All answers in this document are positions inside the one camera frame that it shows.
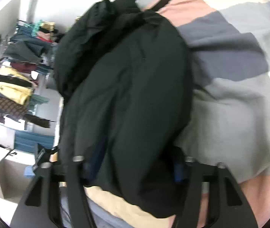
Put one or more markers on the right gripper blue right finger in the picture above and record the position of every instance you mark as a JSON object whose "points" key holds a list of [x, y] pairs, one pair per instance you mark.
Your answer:
{"points": [[180, 168]]}

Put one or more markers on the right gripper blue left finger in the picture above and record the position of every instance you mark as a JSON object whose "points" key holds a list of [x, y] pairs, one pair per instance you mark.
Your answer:
{"points": [[94, 157]]}

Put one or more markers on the large black padded coat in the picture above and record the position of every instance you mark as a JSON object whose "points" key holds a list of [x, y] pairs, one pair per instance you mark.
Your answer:
{"points": [[125, 73]]}

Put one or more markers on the blue curtain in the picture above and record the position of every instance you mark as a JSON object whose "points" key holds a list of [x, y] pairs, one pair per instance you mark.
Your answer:
{"points": [[26, 141]]}

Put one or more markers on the patchwork checked bed sheet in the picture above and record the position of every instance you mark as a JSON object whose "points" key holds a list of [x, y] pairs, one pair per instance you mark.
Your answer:
{"points": [[231, 43]]}

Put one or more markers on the teal hanging garment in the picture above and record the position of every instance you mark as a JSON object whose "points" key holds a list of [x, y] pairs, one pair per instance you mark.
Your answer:
{"points": [[37, 100]]}

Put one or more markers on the white cardboard box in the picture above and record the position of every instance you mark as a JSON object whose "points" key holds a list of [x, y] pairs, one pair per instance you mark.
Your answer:
{"points": [[12, 180]]}

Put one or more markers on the yellow fleece jacket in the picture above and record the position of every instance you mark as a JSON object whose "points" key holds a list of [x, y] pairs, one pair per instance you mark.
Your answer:
{"points": [[16, 93]]}

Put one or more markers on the brown plaid scarf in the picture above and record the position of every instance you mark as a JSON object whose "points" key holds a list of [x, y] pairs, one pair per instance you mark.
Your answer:
{"points": [[20, 112]]}

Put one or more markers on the maroon garment on rack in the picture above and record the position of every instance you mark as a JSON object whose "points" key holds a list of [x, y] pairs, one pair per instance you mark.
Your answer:
{"points": [[22, 67]]}

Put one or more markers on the black jacket on rack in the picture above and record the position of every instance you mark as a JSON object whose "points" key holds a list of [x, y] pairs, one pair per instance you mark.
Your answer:
{"points": [[15, 81]]}

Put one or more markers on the dark denim jacket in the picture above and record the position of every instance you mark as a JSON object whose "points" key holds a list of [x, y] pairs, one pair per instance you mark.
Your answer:
{"points": [[26, 52]]}

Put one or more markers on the green sock drying hanger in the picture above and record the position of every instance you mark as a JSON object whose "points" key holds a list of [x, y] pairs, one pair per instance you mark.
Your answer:
{"points": [[34, 28]]}

